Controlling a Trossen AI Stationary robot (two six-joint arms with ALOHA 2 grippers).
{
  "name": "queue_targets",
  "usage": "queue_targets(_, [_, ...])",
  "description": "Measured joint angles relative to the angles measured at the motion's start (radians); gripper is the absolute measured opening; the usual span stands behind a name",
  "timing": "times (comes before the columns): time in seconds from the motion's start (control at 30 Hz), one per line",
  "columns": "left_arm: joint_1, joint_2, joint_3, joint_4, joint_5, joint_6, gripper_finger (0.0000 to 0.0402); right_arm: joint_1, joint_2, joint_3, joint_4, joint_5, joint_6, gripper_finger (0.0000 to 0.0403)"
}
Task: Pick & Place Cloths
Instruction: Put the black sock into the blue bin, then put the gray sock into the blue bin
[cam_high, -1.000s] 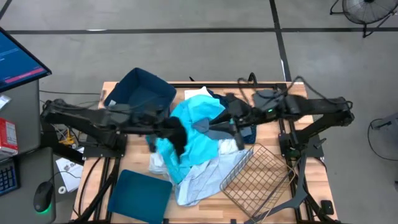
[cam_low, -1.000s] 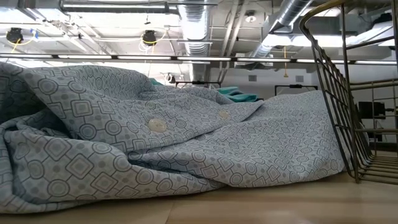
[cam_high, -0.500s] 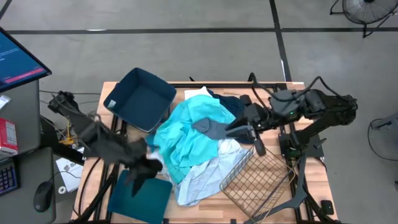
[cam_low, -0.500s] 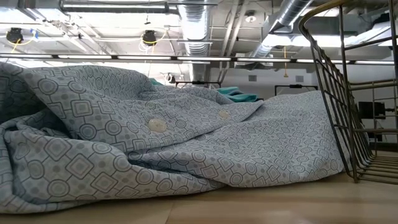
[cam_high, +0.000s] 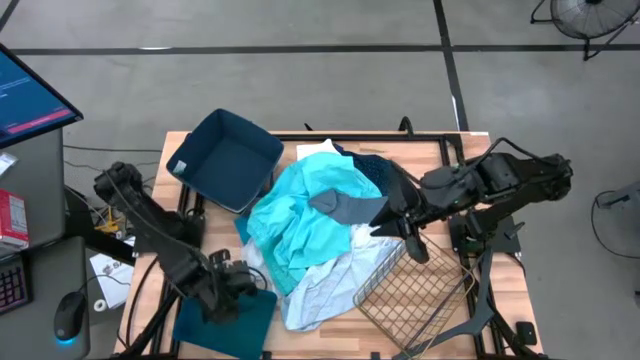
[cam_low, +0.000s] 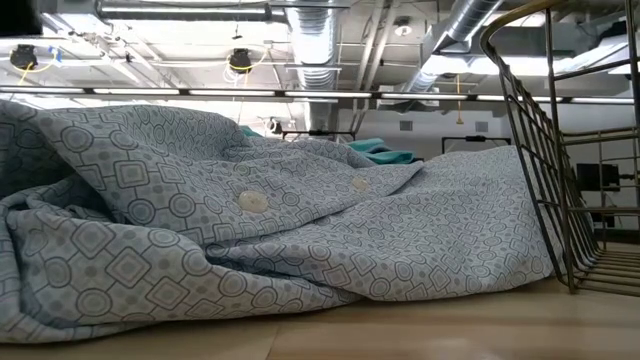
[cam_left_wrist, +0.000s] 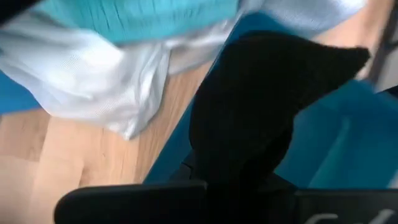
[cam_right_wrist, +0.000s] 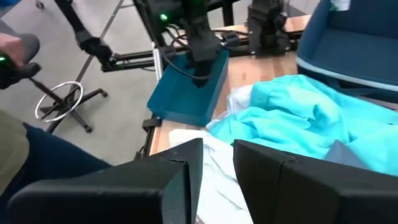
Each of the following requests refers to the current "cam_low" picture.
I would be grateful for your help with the slanted spiral ceiling duct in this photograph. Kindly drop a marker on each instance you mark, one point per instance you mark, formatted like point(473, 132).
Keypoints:
point(465, 22)

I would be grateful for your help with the teal cloth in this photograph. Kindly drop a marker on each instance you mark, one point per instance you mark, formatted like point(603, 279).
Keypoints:
point(387, 156)

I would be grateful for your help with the grey wall vent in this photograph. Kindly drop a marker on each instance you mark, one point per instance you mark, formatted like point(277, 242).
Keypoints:
point(481, 126)
point(406, 125)

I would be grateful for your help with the large spiral ceiling duct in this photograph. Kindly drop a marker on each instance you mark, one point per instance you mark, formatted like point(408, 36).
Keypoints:
point(314, 45)

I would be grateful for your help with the light blue patterned gown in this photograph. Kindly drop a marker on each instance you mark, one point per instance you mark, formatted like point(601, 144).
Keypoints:
point(310, 235)

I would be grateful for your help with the black ceiling device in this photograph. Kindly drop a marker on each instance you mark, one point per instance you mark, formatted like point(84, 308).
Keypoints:
point(240, 61)
point(23, 56)

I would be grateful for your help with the long ceiling light bar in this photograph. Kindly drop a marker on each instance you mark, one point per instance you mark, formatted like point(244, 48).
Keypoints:
point(230, 92)

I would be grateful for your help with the black metal frame stand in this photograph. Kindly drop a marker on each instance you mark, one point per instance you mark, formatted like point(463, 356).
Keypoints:
point(475, 138)
point(320, 133)

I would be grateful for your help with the black monitor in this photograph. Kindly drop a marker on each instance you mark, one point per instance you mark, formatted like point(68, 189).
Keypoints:
point(597, 177)

